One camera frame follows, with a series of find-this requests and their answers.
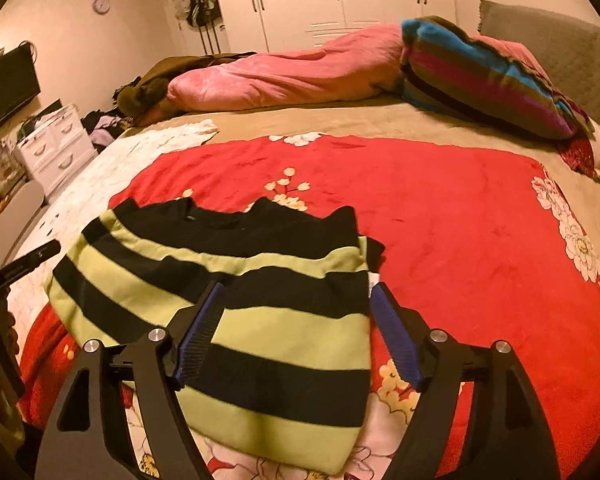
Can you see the white drawer cabinet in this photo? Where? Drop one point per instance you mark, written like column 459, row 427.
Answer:
column 55, row 150

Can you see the dark red patterned cloth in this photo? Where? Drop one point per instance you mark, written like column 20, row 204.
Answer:
column 577, row 155

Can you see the grey padded headboard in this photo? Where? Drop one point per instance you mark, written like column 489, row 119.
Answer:
column 555, row 35

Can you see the pink duvet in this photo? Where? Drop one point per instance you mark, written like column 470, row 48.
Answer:
column 280, row 77

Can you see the white door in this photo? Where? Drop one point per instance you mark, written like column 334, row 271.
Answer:
column 220, row 35

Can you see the white hanging bag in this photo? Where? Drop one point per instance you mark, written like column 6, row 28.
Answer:
column 184, row 5

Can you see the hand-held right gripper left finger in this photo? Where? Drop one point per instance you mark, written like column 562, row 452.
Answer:
column 200, row 335

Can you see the striped colourful pillow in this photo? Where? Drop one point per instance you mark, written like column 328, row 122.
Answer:
column 480, row 80

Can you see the green black striped sweater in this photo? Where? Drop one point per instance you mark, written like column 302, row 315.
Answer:
column 290, row 325

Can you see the person's left hand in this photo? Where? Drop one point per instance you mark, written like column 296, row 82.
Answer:
column 7, row 327

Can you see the round wall clock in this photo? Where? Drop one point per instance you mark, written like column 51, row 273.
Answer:
column 101, row 5

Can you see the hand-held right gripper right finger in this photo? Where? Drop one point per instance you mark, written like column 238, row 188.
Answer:
column 395, row 340

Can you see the black flat television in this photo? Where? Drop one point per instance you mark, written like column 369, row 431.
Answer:
column 2, row 90

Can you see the pile of dark clothes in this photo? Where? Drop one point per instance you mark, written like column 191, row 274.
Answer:
column 105, row 127

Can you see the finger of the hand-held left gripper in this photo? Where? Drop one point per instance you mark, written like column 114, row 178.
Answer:
column 32, row 259

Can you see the red floral blanket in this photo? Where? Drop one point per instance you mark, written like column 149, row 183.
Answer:
column 455, row 240

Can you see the dark hanging bag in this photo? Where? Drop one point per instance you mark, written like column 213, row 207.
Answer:
column 204, row 7

